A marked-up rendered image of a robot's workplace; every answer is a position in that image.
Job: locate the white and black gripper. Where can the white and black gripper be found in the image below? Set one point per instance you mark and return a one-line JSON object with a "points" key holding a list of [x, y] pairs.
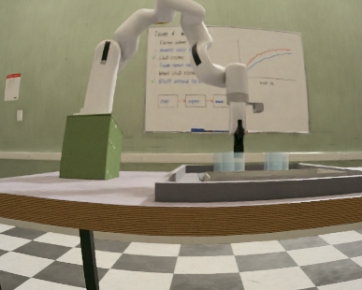
{"points": [[237, 120]]}

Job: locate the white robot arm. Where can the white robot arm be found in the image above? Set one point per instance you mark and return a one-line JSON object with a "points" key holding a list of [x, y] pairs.
{"points": [[101, 85]]}

